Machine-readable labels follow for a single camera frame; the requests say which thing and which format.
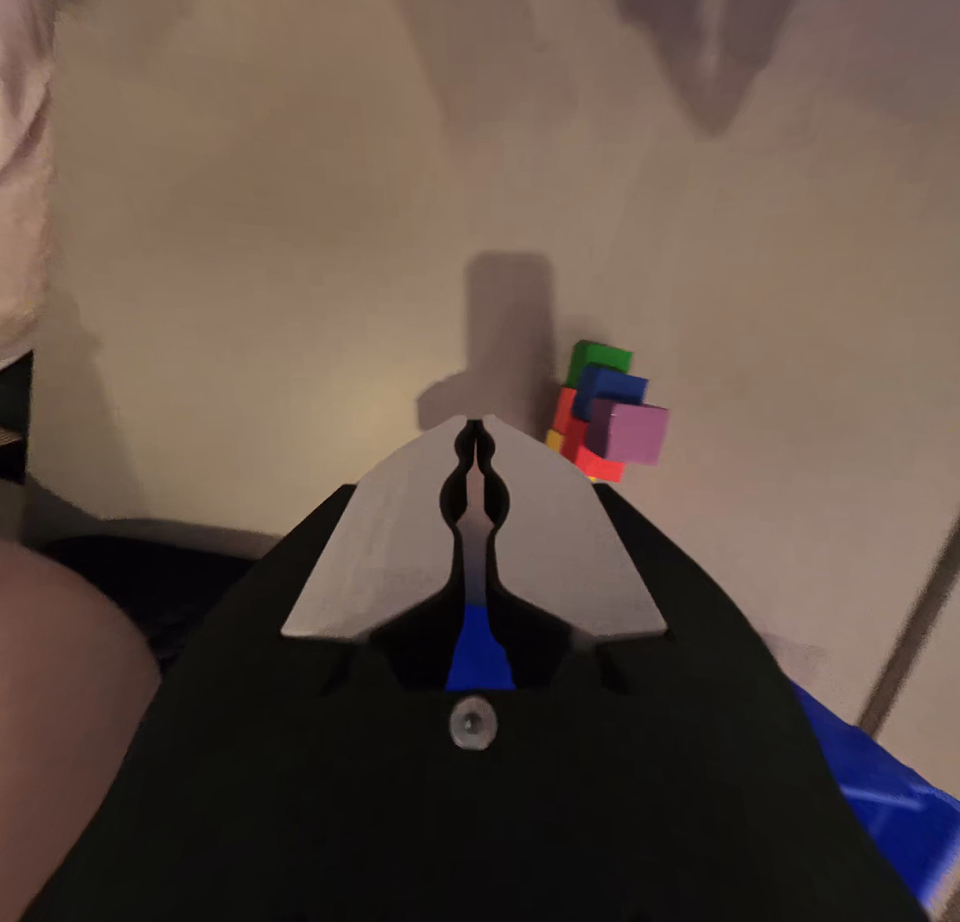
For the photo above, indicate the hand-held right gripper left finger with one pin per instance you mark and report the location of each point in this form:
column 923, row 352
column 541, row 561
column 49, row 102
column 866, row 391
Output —
column 375, row 554

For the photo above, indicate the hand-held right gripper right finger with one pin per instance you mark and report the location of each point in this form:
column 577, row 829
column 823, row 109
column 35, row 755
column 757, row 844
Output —
column 577, row 554

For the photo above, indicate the red wooden cube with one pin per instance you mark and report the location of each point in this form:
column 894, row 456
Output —
column 596, row 463

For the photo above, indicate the yellow wooden cube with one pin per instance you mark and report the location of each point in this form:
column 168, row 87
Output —
column 555, row 440

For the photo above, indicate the purple wooden cube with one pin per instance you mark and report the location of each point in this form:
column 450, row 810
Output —
column 637, row 430

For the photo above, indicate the blue wooden cube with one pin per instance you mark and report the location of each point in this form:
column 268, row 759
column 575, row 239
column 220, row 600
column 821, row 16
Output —
column 619, row 385

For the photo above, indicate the green wooden cube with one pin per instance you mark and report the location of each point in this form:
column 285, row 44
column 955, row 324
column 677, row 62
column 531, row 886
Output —
column 600, row 358

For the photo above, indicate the blue plastic bin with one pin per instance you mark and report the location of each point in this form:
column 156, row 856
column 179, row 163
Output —
column 885, row 802

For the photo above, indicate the person's left forearm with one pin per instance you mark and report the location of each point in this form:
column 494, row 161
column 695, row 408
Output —
column 60, row 712

